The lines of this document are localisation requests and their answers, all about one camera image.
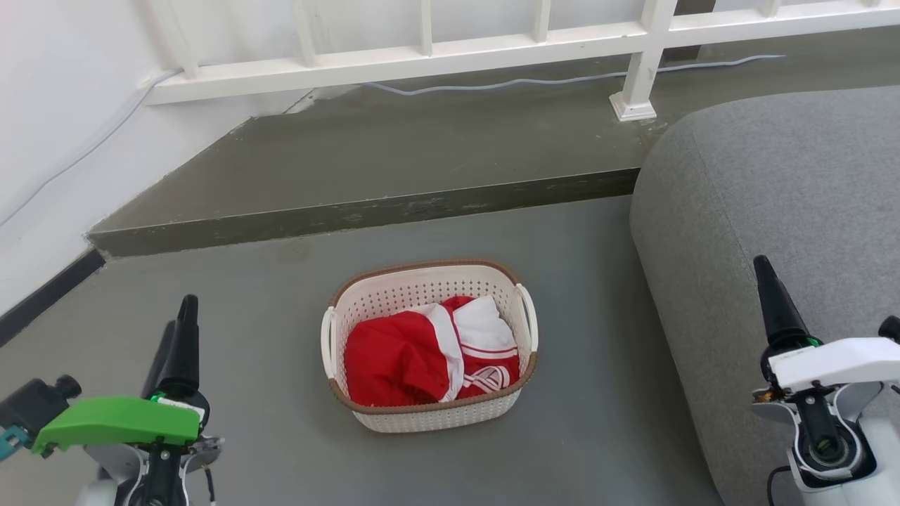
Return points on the white wooden railing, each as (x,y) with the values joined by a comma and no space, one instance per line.
(394,60)

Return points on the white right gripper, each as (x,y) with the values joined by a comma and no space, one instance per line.
(837,362)

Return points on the black baseboard strip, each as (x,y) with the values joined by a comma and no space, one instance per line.
(49,295)

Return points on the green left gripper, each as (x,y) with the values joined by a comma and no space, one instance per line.
(119,420)

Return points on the cream perforated laundry basket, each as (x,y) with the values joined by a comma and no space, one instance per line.
(422,288)

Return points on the grey fabric sofa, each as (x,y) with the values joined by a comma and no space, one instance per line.
(773,176)

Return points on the red and white garment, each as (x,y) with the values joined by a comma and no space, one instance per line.
(394,358)

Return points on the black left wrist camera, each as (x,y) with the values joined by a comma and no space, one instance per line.
(31,407)

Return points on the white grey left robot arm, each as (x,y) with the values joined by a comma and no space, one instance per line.
(116,469)

